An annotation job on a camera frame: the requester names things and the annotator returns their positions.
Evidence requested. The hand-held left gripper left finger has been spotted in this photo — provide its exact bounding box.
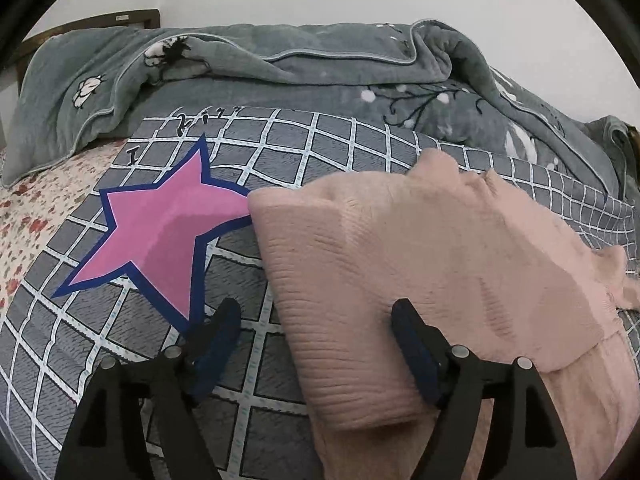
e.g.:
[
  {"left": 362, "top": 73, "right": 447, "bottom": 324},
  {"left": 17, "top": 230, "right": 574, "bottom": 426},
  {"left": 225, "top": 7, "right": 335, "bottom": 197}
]
[{"left": 54, "top": 297, "right": 242, "bottom": 480}]

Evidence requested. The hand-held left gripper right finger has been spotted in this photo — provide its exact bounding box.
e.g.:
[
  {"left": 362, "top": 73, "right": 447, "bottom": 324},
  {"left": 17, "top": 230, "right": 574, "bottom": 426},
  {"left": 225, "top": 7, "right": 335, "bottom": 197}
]
[{"left": 390, "top": 298, "right": 576, "bottom": 480}]

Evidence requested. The pink knitted sweater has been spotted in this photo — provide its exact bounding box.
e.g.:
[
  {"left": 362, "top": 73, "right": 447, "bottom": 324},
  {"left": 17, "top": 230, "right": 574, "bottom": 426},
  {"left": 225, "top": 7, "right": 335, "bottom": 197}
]
[{"left": 247, "top": 151, "right": 640, "bottom": 480}]

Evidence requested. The grey checked star-print quilt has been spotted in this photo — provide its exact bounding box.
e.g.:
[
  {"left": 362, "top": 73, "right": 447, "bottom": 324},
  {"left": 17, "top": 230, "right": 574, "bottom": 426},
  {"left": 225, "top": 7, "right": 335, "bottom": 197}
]
[{"left": 0, "top": 105, "right": 640, "bottom": 480}]

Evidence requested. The red floral bed sheet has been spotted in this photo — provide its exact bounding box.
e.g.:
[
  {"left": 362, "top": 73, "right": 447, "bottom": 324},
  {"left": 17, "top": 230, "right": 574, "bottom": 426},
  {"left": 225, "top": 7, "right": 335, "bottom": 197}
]
[{"left": 0, "top": 140, "right": 126, "bottom": 311}]

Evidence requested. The grey-green flowered fleece blanket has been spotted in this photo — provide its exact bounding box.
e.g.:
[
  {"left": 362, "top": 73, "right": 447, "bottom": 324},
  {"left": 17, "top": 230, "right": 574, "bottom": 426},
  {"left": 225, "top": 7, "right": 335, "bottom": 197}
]
[{"left": 0, "top": 19, "right": 640, "bottom": 201}]

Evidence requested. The dark wooden headboard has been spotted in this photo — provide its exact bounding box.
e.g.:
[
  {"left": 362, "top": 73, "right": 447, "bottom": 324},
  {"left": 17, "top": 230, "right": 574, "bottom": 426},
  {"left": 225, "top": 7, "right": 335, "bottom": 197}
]
[{"left": 10, "top": 8, "right": 162, "bottom": 96}]

